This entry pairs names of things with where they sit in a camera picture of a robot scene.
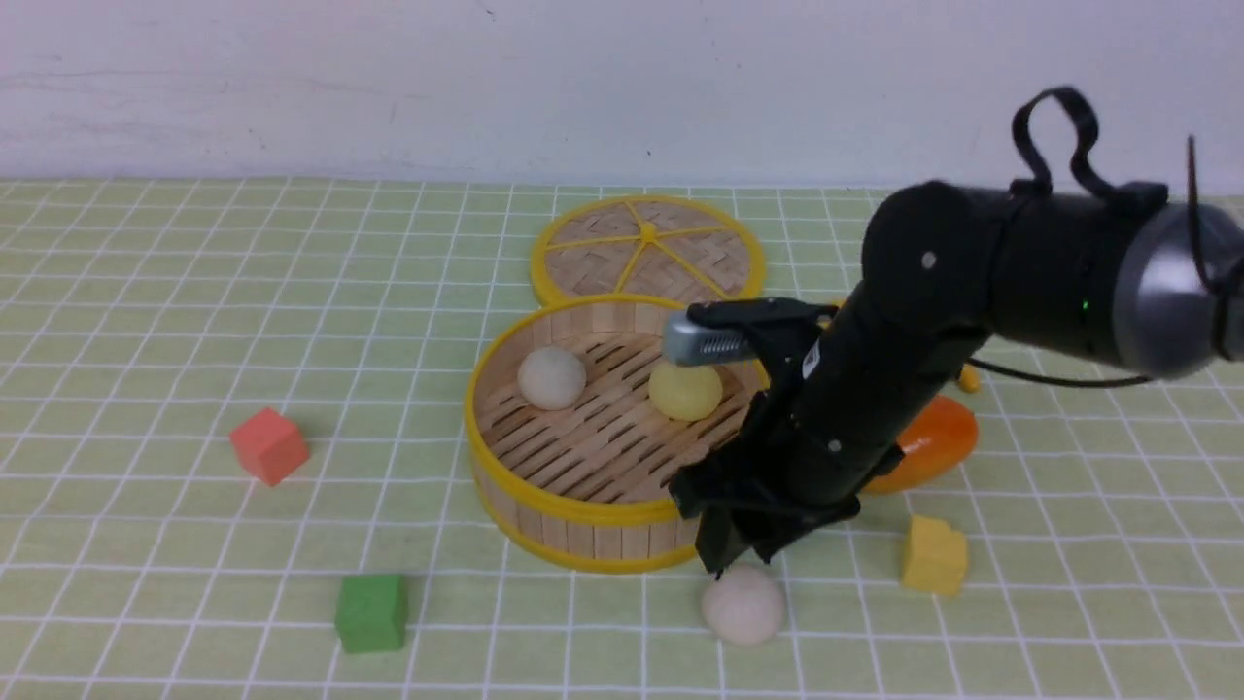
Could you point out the yellow round bun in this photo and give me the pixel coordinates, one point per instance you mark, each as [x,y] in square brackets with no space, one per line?
[685,394]

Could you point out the green foam cube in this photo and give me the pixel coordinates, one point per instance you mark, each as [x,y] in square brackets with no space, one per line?
[371,613]

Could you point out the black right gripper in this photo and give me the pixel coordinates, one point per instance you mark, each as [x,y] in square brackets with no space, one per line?
[811,441]

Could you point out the white bun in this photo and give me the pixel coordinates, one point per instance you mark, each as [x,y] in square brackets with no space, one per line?
[551,378]
[744,606]

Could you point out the yellow foam block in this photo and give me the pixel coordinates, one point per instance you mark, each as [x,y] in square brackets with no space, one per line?
[936,558]

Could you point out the white bun front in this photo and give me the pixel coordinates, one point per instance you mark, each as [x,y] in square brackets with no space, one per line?
[744,606]

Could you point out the bamboo steamer lid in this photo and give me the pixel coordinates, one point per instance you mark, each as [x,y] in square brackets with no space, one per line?
[648,245]

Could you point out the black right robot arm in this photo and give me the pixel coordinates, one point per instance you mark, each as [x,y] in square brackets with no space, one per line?
[1154,292]

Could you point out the green checkered tablecloth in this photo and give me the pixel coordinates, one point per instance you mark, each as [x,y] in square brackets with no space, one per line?
[144,320]

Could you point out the orange toy mango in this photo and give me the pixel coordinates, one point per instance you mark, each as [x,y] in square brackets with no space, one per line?
[943,435]

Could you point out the bamboo steamer tray yellow rim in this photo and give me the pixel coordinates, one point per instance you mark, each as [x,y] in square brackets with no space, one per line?
[585,487]

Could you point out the red foam cube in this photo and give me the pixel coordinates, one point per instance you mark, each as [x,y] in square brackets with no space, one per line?
[269,446]

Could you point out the yellow toy banana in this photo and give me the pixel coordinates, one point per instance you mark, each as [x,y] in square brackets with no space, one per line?
[968,380]

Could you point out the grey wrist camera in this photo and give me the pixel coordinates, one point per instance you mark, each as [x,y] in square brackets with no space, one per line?
[773,330]

